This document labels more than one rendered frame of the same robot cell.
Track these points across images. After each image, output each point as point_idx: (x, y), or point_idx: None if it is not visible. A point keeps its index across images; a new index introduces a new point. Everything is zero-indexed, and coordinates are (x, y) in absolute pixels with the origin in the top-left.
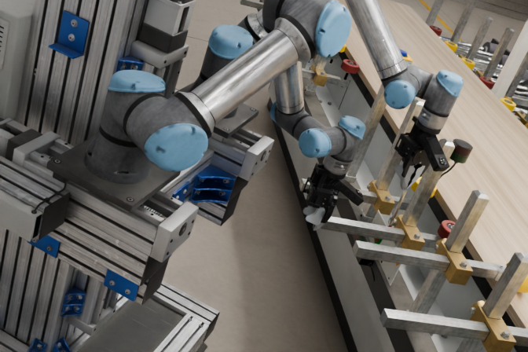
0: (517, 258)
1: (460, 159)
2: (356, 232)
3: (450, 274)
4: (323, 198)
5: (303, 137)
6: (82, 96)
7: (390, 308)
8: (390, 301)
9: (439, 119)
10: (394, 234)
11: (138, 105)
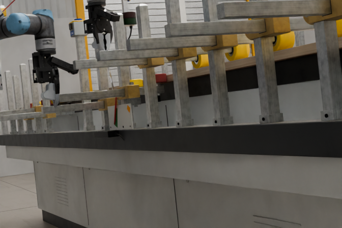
0: None
1: (131, 20)
2: (87, 97)
3: (149, 60)
4: (47, 73)
5: (7, 21)
6: None
7: (137, 134)
8: (135, 131)
9: None
10: (116, 90)
11: None
